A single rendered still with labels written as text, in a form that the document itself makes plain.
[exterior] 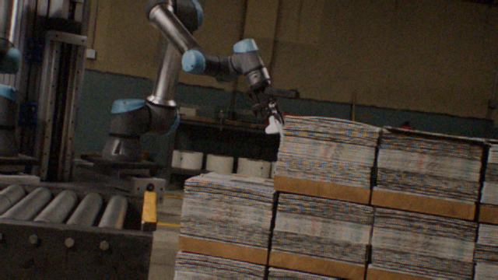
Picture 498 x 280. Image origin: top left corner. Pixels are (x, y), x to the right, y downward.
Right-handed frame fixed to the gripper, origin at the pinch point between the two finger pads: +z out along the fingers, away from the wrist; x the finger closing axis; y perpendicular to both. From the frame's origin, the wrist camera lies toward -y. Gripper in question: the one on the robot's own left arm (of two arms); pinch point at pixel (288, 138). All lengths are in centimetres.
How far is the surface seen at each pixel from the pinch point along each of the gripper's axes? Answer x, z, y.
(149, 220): 91, 9, 20
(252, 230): 18.2, 22.9, 18.4
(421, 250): 17, 46, -26
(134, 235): 97, 10, 21
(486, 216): 18, 42, -46
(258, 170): -577, -1, 128
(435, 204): 18, 34, -34
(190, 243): 18.5, 19.5, 38.4
